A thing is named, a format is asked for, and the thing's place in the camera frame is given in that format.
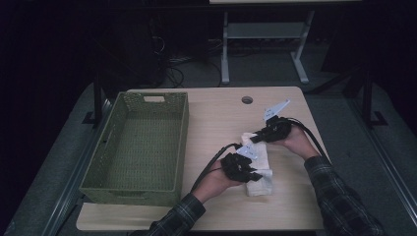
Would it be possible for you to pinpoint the grey metal table frame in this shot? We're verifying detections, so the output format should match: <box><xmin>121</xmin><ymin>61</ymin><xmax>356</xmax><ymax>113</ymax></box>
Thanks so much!
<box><xmin>220</xmin><ymin>10</ymin><xmax>316</xmax><ymax>86</ymax></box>

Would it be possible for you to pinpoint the person's right hand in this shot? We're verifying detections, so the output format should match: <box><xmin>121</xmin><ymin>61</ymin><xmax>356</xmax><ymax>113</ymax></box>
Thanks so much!
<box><xmin>270</xmin><ymin>125</ymin><xmax>321</xmax><ymax>161</ymax></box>

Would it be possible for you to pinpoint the dark cabinet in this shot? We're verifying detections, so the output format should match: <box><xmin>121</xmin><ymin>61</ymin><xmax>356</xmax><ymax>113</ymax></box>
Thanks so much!
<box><xmin>97</xmin><ymin>13</ymin><xmax>170</xmax><ymax>90</ymax></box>

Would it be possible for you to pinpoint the person's left hand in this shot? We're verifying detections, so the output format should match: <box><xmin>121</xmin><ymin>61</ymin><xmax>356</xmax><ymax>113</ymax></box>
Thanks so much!
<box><xmin>191</xmin><ymin>167</ymin><xmax>246</xmax><ymax>206</ymax></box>

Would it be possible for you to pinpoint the aluminium rail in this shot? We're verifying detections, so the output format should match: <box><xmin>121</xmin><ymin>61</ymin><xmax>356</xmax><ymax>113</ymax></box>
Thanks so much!
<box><xmin>346</xmin><ymin>97</ymin><xmax>417</xmax><ymax>228</ymax></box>
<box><xmin>40</xmin><ymin>97</ymin><xmax>115</xmax><ymax>236</ymax></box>

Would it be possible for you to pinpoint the green woven plastic basket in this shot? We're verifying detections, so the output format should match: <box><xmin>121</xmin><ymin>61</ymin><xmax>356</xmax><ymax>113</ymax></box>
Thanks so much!
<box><xmin>79</xmin><ymin>90</ymin><xmax>191</xmax><ymax>207</ymax></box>

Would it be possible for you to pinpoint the white bear-print cloth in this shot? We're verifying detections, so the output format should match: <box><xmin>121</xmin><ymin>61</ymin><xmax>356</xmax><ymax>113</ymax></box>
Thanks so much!
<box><xmin>240</xmin><ymin>131</ymin><xmax>274</xmax><ymax>198</ymax></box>

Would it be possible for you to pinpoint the black metal post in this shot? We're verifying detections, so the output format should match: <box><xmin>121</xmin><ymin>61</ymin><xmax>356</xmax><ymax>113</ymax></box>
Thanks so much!
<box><xmin>81</xmin><ymin>70</ymin><xmax>106</xmax><ymax>129</ymax></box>
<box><xmin>361</xmin><ymin>69</ymin><xmax>389</xmax><ymax>130</ymax></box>

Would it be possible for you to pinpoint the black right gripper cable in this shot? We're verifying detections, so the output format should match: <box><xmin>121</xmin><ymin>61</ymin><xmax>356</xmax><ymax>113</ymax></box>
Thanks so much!
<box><xmin>284</xmin><ymin>116</ymin><xmax>331</xmax><ymax>164</ymax></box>

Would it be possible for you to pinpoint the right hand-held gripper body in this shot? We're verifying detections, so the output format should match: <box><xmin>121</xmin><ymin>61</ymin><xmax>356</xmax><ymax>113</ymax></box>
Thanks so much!
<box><xmin>261</xmin><ymin>98</ymin><xmax>293</xmax><ymax>144</ymax></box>

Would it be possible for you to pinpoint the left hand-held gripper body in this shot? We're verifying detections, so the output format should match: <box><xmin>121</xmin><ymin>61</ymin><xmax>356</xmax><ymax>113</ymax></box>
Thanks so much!
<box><xmin>219</xmin><ymin>144</ymin><xmax>261</xmax><ymax>183</ymax></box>

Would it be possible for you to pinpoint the bundle of floor cables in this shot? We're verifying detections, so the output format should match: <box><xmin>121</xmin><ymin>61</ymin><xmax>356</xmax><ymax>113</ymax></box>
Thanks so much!
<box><xmin>164</xmin><ymin>56</ymin><xmax>224</xmax><ymax>89</ymax></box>

